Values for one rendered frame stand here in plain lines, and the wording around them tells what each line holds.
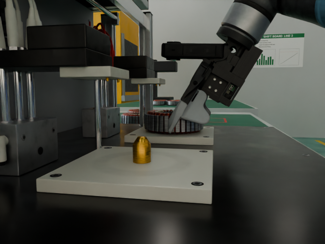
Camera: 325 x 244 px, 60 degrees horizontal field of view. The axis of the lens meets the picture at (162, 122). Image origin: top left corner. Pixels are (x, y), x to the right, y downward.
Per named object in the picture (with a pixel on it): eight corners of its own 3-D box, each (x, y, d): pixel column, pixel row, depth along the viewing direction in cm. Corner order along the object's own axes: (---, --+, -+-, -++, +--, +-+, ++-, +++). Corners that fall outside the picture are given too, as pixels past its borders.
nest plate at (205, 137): (213, 132, 60) (214, 126, 60) (213, 145, 45) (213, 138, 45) (145, 130, 63) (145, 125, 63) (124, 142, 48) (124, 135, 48)
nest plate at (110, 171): (213, 159, 36) (213, 149, 36) (212, 205, 22) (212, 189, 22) (103, 154, 39) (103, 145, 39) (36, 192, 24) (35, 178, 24)
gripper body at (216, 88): (227, 110, 48) (266, 47, 46) (183, 85, 49) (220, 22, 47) (225, 108, 56) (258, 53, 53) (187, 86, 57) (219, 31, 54)
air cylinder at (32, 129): (59, 159, 36) (57, 116, 36) (20, 176, 29) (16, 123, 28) (23, 157, 37) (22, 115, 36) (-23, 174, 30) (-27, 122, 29)
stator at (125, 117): (130, 122, 97) (130, 111, 97) (161, 123, 94) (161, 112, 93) (114, 126, 87) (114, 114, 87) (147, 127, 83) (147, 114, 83)
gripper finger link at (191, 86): (189, 99, 45) (214, 63, 48) (181, 95, 45) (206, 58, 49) (184, 113, 49) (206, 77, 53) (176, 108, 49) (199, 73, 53)
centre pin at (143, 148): (152, 159, 31) (152, 135, 31) (148, 164, 29) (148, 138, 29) (135, 159, 31) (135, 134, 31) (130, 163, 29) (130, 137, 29)
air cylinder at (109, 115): (120, 132, 60) (120, 106, 59) (107, 138, 53) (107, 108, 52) (98, 131, 61) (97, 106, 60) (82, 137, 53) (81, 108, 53)
